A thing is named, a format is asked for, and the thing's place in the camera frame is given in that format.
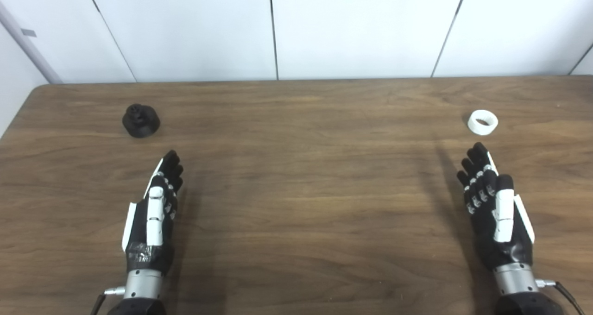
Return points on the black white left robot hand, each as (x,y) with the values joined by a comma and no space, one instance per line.
(155,222)

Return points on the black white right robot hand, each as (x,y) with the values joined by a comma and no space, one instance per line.
(502,222)

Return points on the round black part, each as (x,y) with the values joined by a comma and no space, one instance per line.
(141,122)

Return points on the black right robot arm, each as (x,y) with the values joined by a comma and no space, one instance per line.
(519,282)

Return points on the small gray tag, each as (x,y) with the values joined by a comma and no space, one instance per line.
(28,33)

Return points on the gray wall corner strip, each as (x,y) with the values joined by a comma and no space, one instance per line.
(28,44)

